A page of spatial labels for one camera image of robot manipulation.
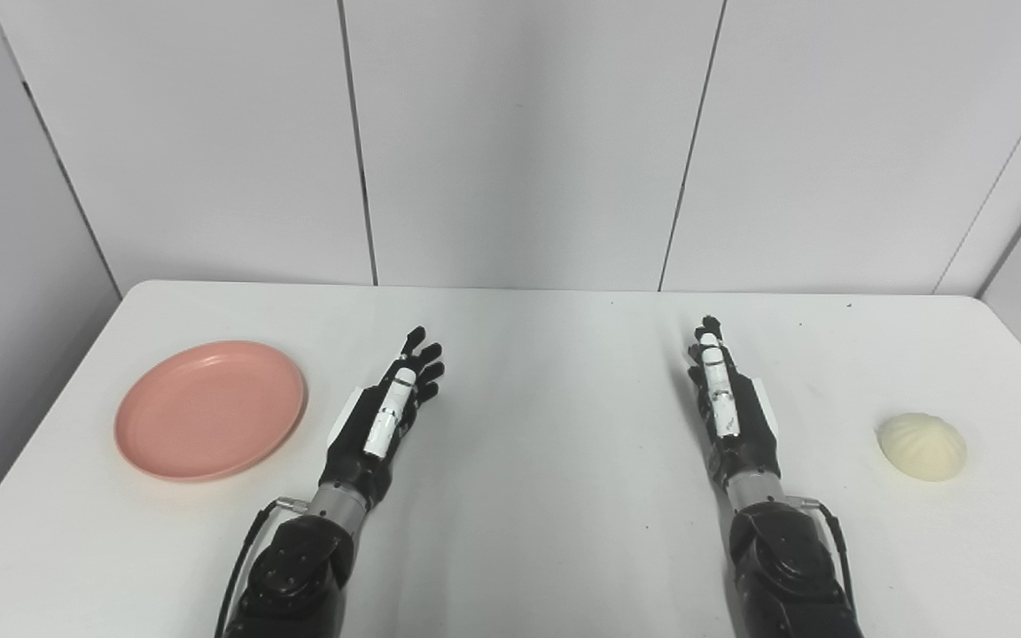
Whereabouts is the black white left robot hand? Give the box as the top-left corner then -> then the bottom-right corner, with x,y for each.
323,327 -> 446,510

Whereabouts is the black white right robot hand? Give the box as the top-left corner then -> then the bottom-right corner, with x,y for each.
687,315 -> 783,490

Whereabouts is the pink round plate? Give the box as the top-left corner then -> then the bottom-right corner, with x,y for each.
113,341 -> 308,483

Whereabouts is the cream steamed bun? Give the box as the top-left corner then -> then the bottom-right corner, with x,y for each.
876,412 -> 969,482

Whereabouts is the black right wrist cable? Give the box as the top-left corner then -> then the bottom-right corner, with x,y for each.
785,497 -> 857,614

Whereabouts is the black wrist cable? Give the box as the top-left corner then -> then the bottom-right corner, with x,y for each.
785,497 -> 857,614
214,498 -> 309,638

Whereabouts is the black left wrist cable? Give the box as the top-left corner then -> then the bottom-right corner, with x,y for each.
214,498 -> 309,638

